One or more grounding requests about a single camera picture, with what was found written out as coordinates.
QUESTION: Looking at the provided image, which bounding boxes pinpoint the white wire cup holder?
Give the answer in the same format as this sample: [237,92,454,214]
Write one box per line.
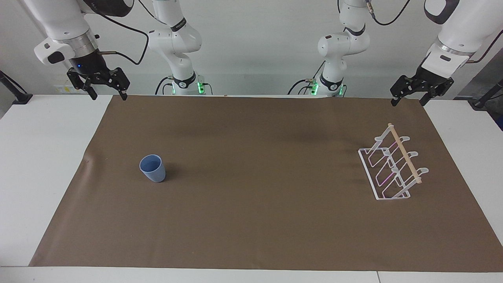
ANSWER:
[358,123,430,201]

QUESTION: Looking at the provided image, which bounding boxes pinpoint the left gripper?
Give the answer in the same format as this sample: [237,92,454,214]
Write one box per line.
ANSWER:
[390,62,455,107]

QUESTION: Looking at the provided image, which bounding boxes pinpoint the blue plastic cup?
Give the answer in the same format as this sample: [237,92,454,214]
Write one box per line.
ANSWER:
[139,154,167,183]

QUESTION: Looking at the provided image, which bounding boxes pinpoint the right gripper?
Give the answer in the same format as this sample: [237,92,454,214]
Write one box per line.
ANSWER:
[66,51,131,101]

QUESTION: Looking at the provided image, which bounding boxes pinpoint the black cable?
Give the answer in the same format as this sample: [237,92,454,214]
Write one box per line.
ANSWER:
[365,0,411,26]
[154,76,175,96]
[287,60,327,96]
[84,0,150,66]

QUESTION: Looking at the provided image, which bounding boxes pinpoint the black stand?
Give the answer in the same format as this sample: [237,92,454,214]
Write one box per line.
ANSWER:
[0,70,33,105]
[468,78,503,110]

